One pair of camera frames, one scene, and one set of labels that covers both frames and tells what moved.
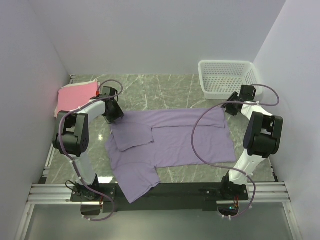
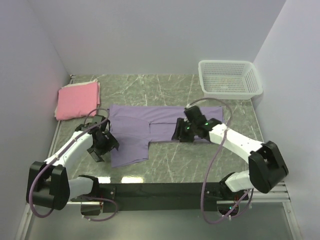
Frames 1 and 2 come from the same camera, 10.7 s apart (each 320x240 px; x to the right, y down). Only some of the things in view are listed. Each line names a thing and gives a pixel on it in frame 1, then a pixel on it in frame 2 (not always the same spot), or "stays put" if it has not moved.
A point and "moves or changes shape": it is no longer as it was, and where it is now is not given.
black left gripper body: x=116 y=113 → x=99 y=146
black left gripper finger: x=113 y=111 → x=111 y=142
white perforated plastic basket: x=219 y=78 stays put
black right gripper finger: x=234 y=97 → x=187 y=136
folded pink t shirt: x=70 y=98 stays put
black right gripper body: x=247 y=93 → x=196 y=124
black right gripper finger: x=231 y=108 → x=180 y=128
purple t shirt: x=139 y=142 moves or changes shape
